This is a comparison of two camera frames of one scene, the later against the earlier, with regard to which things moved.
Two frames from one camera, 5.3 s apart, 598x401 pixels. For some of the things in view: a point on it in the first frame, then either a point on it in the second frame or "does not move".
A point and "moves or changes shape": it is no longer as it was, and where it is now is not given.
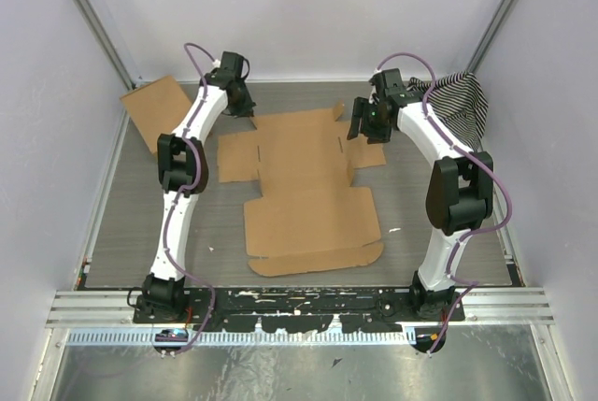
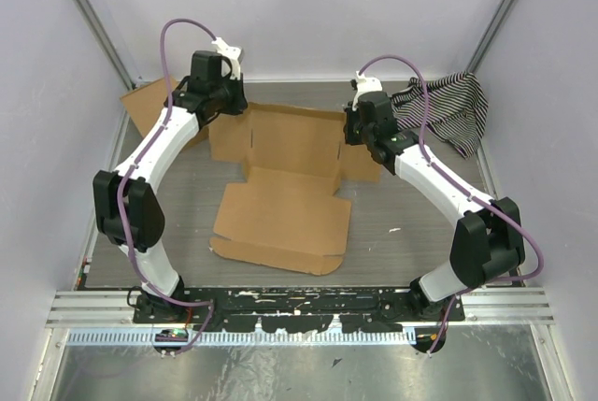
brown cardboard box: (309, 214) moves or changes shape
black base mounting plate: (300, 309) does not move
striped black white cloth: (461, 100) does not move
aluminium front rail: (482, 308) does not move
